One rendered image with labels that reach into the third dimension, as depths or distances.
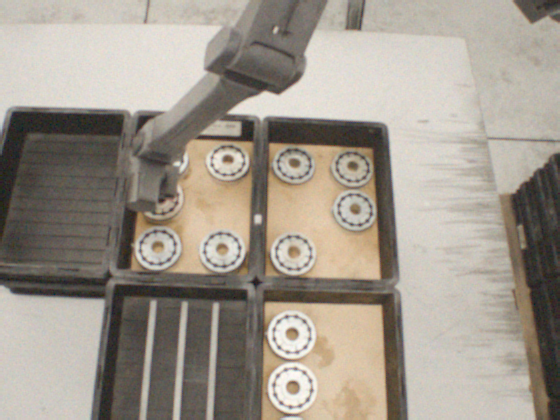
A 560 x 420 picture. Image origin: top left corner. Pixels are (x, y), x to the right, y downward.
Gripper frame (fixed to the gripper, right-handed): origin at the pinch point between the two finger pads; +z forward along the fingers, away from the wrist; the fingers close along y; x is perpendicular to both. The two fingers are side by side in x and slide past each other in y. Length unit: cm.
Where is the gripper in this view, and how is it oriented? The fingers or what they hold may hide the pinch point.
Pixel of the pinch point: (160, 195)
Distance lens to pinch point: 120.6
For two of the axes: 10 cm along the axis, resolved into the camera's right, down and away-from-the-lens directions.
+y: 10.0, 0.5, 0.4
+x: 0.3, -9.3, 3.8
